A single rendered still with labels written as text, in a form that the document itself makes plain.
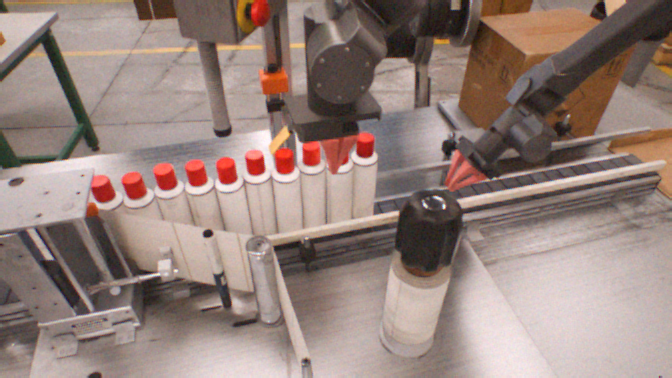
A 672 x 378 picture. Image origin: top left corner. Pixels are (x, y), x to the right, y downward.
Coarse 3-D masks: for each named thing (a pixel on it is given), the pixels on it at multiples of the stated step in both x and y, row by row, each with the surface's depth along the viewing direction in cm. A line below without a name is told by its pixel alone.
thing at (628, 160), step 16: (608, 160) 109; (624, 160) 110; (640, 160) 110; (528, 176) 105; (544, 176) 105; (560, 176) 105; (576, 176) 105; (640, 176) 105; (448, 192) 100; (464, 192) 100; (480, 192) 100; (544, 192) 100; (560, 192) 100; (384, 208) 97; (480, 208) 97; (384, 224) 93; (320, 240) 90; (0, 288) 81; (0, 304) 78
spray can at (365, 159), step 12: (360, 144) 80; (372, 144) 81; (360, 156) 82; (372, 156) 83; (360, 168) 83; (372, 168) 83; (360, 180) 85; (372, 180) 85; (360, 192) 87; (372, 192) 88; (360, 204) 89; (372, 204) 90; (360, 216) 91
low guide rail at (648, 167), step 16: (592, 176) 99; (608, 176) 101; (624, 176) 102; (496, 192) 95; (512, 192) 95; (528, 192) 97; (464, 208) 94; (336, 224) 88; (352, 224) 88; (368, 224) 90; (272, 240) 85; (288, 240) 86
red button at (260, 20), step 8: (256, 0) 60; (264, 0) 61; (248, 8) 61; (256, 8) 60; (264, 8) 60; (248, 16) 62; (256, 16) 60; (264, 16) 61; (256, 24) 61; (264, 24) 62
